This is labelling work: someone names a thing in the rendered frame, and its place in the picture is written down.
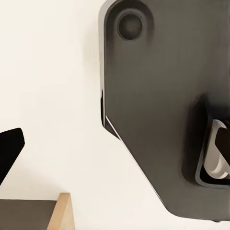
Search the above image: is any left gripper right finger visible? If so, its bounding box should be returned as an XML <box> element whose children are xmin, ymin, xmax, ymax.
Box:
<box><xmin>215</xmin><ymin>127</ymin><xmax>230</xmax><ymax>166</ymax></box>

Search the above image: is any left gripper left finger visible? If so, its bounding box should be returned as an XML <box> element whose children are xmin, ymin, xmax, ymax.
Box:
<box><xmin>0</xmin><ymin>127</ymin><xmax>25</xmax><ymax>185</ymax></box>

